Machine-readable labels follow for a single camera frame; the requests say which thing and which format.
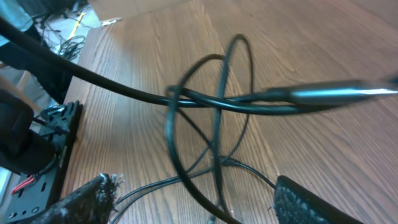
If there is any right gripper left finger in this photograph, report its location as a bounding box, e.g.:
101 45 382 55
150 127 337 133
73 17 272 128
32 173 124 224

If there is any cable clutter beyond table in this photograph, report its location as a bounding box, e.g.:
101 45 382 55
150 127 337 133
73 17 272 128
30 0 91 62

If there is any black cable bundle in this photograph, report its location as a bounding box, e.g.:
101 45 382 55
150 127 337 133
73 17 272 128
0 17 398 224

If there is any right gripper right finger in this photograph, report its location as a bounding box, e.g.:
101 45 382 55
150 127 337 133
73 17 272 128
274 175 362 224

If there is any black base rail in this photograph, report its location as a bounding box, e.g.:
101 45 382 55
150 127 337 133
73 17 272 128
1 95 83 223

